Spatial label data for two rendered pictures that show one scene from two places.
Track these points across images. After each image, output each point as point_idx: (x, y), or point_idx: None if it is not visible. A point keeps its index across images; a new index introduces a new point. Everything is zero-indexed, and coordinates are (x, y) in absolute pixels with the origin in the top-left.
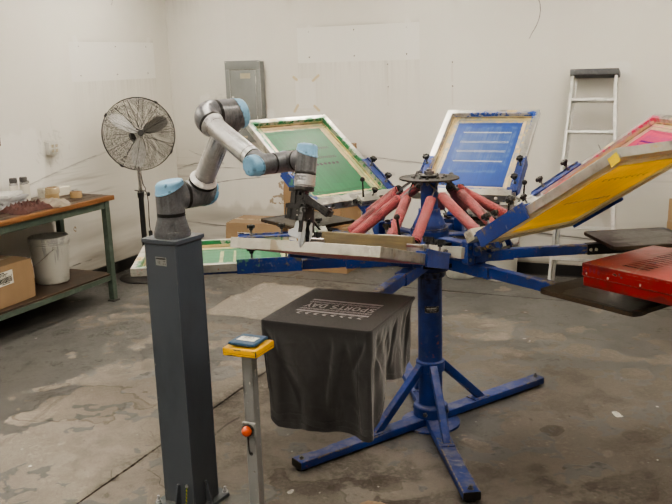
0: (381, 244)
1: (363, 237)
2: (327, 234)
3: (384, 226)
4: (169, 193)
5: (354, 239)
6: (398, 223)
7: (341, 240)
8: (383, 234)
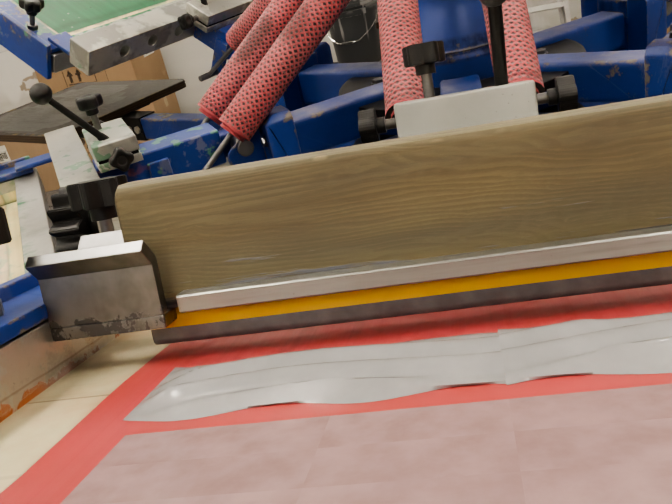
0: (618, 185)
1: (452, 163)
2: (160, 202)
3: (418, 59)
4: None
5: (381, 194)
6: (502, 23)
7: (280, 223)
8: (424, 100)
